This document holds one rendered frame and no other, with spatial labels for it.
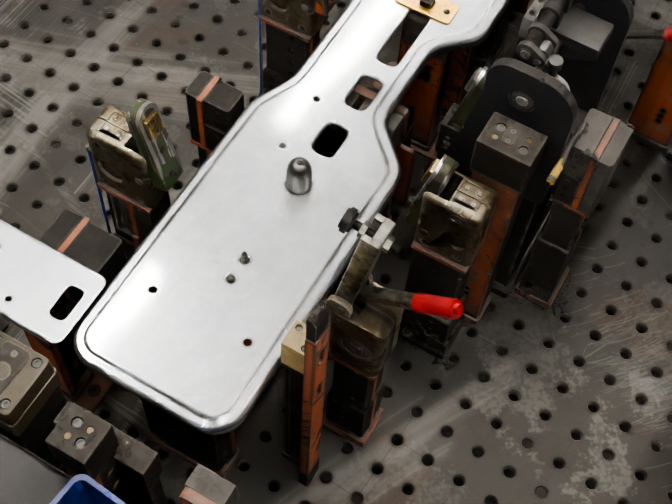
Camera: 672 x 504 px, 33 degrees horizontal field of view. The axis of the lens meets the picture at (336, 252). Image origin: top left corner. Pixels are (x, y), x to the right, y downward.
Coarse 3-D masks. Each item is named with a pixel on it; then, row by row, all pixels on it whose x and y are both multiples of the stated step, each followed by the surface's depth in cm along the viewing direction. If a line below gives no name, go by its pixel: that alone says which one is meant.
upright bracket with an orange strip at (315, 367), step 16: (320, 304) 111; (320, 320) 110; (320, 336) 114; (304, 352) 116; (320, 352) 117; (304, 368) 120; (320, 368) 121; (304, 384) 123; (320, 384) 126; (304, 400) 127; (320, 400) 130; (304, 416) 131; (320, 416) 136; (304, 432) 136; (320, 432) 141; (304, 448) 140; (304, 464) 146; (304, 480) 151
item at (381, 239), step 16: (352, 208) 114; (352, 224) 114; (368, 224) 114; (384, 224) 113; (368, 240) 112; (384, 240) 113; (352, 256) 116; (368, 256) 114; (352, 272) 119; (368, 272) 118; (352, 288) 122
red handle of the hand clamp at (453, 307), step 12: (372, 288) 124; (384, 288) 123; (360, 300) 126; (372, 300) 124; (384, 300) 122; (396, 300) 121; (408, 300) 120; (420, 300) 119; (432, 300) 118; (444, 300) 117; (456, 300) 117; (420, 312) 120; (432, 312) 118; (444, 312) 117; (456, 312) 117
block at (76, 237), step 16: (64, 224) 139; (80, 224) 139; (48, 240) 138; (64, 240) 138; (80, 240) 138; (96, 240) 138; (112, 240) 138; (80, 256) 137; (96, 256) 137; (112, 256) 137; (112, 272) 140; (80, 320) 152
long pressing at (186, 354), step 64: (384, 0) 156; (448, 0) 156; (320, 64) 150; (384, 64) 150; (256, 128) 144; (320, 128) 145; (384, 128) 145; (192, 192) 139; (256, 192) 140; (320, 192) 140; (384, 192) 140; (192, 256) 135; (256, 256) 135; (320, 256) 136; (128, 320) 131; (192, 320) 131; (256, 320) 131; (128, 384) 127; (192, 384) 127; (256, 384) 127
